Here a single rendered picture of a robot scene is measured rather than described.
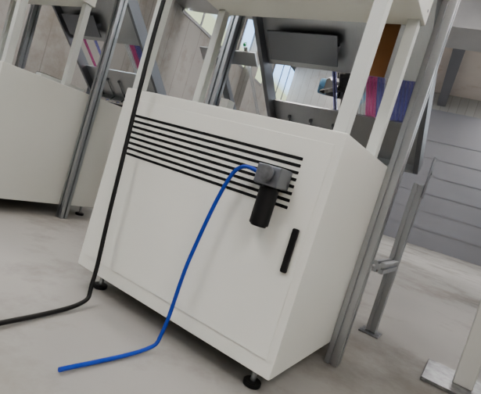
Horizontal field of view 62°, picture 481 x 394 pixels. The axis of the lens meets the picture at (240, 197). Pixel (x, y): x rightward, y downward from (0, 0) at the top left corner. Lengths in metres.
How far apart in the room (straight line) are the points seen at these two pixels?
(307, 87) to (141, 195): 10.72
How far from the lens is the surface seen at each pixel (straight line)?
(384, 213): 1.25
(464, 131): 11.67
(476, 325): 1.59
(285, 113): 1.92
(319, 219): 0.86
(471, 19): 5.36
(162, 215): 1.09
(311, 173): 0.88
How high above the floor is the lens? 0.48
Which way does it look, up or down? 3 degrees down
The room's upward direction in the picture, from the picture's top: 17 degrees clockwise
